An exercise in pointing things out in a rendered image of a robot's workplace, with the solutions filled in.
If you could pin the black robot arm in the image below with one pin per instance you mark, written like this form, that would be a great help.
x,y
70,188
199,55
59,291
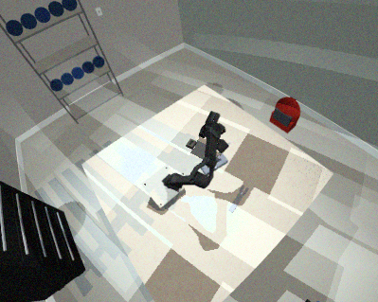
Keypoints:
x,y
212,131

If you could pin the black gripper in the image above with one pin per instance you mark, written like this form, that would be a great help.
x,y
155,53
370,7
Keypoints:
x,y
221,145

